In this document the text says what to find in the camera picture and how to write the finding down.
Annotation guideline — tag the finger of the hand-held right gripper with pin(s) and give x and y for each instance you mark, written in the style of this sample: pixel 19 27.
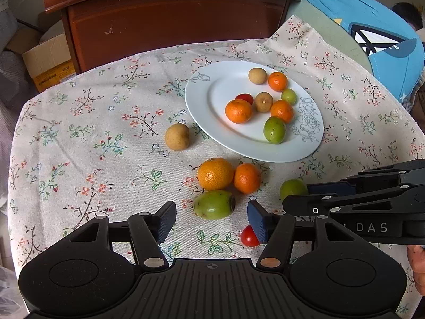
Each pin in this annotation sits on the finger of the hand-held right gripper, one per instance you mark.
pixel 332 188
pixel 365 200

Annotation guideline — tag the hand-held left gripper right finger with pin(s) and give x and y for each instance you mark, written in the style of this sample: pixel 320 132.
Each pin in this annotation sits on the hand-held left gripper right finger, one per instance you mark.
pixel 257 223

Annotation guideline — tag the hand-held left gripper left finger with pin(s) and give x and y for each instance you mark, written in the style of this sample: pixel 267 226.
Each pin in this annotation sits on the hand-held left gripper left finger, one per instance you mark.
pixel 167 222

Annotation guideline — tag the green jujube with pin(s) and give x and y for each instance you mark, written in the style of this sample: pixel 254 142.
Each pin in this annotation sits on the green jujube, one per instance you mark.
pixel 214 205
pixel 289 96
pixel 292 187
pixel 274 130

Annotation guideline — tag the orange mandarin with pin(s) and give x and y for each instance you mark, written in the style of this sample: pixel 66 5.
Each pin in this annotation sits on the orange mandarin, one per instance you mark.
pixel 238 111
pixel 282 111
pixel 247 178
pixel 215 173
pixel 277 81

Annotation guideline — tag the brown longan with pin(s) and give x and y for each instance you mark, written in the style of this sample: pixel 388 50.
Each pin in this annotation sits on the brown longan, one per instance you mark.
pixel 177 137
pixel 257 76
pixel 264 102

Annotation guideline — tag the white plate with grey print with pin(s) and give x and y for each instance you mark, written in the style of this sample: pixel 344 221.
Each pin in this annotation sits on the white plate with grey print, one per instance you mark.
pixel 212 106

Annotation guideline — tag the red cherry tomato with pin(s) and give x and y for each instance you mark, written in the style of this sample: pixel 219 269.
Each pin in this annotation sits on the red cherry tomato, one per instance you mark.
pixel 245 97
pixel 249 237

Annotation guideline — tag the person's right hand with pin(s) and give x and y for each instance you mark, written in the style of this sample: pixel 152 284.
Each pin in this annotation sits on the person's right hand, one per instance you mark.
pixel 417 269

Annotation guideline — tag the floral tablecloth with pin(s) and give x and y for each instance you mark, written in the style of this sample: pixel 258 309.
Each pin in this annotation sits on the floral tablecloth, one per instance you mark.
pixel 99 159

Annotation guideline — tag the clear plastic bag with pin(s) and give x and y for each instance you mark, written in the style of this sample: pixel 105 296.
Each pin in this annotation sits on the clear plastic bag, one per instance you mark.
pixel 8 292

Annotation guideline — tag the blue shirt person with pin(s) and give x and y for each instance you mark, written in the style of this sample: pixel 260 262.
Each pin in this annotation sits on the blue shirt person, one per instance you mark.
pixel 365 13

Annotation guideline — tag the cardboard box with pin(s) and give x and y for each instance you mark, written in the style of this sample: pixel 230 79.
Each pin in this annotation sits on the cardboard box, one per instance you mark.
pixel 46 63

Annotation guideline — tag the dark wooden cabinet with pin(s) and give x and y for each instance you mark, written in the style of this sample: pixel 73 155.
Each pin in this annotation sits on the dark wooden cabinet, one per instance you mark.
pixel 166 20

